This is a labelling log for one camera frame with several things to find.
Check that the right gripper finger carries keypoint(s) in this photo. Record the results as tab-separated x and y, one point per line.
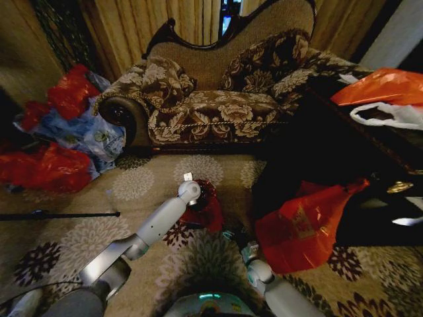
228	235

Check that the red plastic garbage bag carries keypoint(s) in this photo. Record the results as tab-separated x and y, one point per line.
297	237

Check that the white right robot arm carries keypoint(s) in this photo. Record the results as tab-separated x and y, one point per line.
284	297

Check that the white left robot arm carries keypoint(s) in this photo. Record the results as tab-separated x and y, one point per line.
165	214

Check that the blue printed plastic bag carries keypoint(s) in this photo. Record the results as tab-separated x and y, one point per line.
96	135

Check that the wide red plastic bag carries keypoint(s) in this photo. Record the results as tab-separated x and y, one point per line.
46	168

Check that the tall red plastic bag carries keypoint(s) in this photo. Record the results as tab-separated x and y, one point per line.
71	92

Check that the small red plastic bag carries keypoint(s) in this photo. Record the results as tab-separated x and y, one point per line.
33	114

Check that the white plastic bag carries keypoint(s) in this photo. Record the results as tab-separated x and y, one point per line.
406	115

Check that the orange plastic bag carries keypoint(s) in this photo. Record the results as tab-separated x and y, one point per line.
383	86

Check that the floral brown chaise sofa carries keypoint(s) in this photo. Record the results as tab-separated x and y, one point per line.
215	112

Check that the dark wooden table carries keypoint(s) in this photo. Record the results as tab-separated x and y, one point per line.
317	148

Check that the floral patterned rug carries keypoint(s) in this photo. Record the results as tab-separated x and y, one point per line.
82	237

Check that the small floral brown cushion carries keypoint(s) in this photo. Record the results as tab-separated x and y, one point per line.
165	82

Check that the thin black rod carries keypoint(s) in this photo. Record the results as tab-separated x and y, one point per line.
59	215

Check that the large floral brown cushion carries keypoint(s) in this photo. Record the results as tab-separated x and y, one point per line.
264	62

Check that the beige pleated curtain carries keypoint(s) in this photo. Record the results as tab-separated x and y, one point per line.
132	29

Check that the dark green mesh net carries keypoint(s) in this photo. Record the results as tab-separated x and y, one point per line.
62	33

